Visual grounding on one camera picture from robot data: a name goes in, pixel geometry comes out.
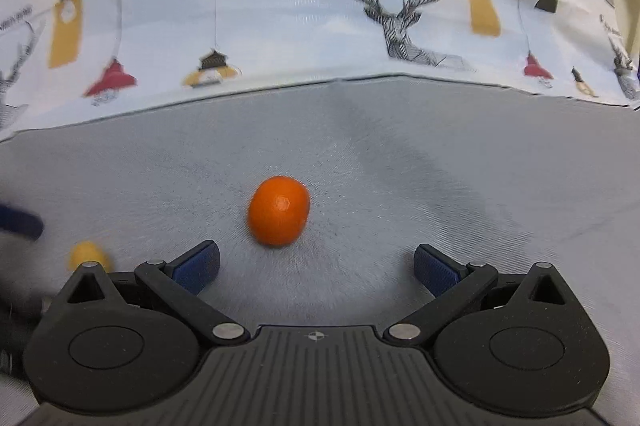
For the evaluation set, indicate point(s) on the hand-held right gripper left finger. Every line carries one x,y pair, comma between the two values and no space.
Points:
195,268

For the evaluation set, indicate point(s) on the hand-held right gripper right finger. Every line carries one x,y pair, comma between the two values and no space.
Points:
437,271

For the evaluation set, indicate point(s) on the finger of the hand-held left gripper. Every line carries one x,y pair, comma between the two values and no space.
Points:
20,221
15,331

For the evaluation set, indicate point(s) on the small yellow fruit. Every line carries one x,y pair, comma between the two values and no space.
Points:
87,255

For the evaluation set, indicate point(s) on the small smooth orange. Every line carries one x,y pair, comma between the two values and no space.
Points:
278,211

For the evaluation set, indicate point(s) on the white deer-print cloth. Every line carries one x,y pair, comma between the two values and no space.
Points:
300,21

